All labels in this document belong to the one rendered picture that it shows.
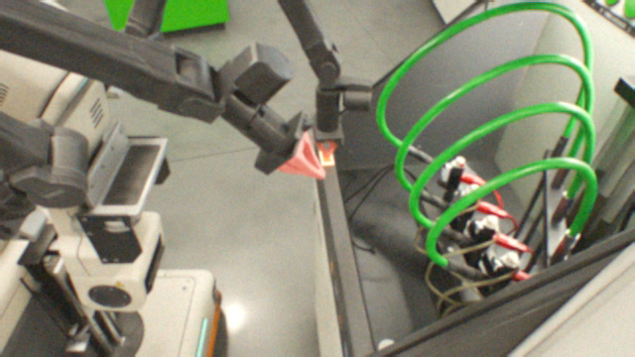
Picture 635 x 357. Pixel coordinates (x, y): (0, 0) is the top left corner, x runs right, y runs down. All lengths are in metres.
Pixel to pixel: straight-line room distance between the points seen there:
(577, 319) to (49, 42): 0.71
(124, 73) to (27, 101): 0.32
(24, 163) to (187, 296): 1.10
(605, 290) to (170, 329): 1.34
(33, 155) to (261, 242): 1.58
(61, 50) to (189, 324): 1.24
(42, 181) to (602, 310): 0.75
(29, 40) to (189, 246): 1.76
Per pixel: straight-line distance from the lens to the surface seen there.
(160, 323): 1.68
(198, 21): 4.11
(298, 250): 2.13
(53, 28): 0.55
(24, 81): 0.84
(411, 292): 1.03
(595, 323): 0.66
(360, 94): 0.99
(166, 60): 0.58
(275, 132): 0.64
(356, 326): 0.83
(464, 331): 0.70
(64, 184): 0.72
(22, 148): 0.70
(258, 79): 0.59
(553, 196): 0.93
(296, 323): 1.92
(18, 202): 0.80
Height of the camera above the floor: 1.68
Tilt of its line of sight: 43 degrees down
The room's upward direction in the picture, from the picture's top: straight up
